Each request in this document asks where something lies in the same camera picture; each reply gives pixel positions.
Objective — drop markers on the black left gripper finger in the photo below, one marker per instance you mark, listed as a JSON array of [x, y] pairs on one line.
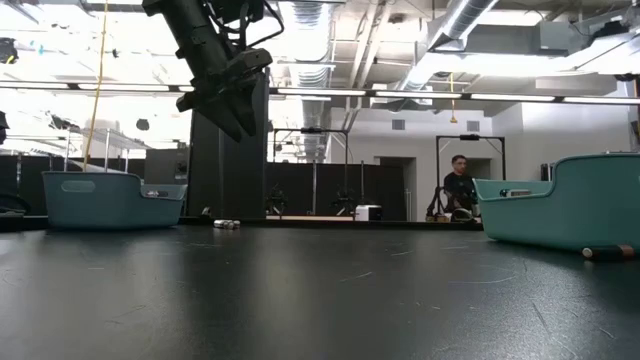
[[225, 115], [249, 105]]

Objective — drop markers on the white battery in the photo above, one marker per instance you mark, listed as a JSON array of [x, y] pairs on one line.
[[220, 224]]

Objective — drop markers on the silver battery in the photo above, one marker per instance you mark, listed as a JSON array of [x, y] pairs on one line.
[[234, 224]]

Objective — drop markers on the black copper-top battery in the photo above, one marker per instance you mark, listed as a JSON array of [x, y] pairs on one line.
[[607, 252]]

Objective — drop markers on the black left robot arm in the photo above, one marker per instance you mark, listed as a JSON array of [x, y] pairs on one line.
[[185, 30]]

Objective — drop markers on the small black robot arm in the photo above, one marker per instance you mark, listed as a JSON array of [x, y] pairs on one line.
[[345, 202], [276, 200]]

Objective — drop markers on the tall black partition panel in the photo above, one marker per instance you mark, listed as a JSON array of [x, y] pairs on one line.
[[225, 180]]

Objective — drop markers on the long ceiling light bar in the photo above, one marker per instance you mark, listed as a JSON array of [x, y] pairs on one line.
[[600, 100], [320, 92], [420, 94], [125, 87], [512, 97]]

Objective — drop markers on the light wooden table top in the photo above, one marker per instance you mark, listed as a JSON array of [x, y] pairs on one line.
[[310, 218]]

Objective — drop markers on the light blue plastic bin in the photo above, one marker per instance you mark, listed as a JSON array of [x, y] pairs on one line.
[[110, 210]]

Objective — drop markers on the white box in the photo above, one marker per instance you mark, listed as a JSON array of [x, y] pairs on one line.
[[367, 212]]

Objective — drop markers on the yellow hanging pendant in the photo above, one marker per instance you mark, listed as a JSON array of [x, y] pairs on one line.
[[453, 119]]

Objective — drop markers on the person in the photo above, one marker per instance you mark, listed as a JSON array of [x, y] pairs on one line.
[[457, 187]]

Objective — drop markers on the grey round dome object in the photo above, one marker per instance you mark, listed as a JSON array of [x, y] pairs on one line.
[[461, 215]]

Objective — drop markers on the teal plastic bin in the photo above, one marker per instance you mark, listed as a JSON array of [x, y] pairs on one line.
[[575, 215]]

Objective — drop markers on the black gantry frame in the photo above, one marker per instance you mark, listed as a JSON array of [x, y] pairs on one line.
[[470, 137], [310, 130]]

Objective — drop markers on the narrow silver spiral duct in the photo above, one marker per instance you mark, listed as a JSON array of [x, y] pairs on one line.
[[310, 75]]

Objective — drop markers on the grey wall air vent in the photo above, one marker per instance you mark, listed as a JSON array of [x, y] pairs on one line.
[[398, 124], [473, 125]]

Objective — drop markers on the black table edge frame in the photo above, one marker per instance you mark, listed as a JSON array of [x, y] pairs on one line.
[[400, 226]]

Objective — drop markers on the large silver spiral duct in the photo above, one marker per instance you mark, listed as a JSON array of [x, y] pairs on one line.
[[465, 20]]

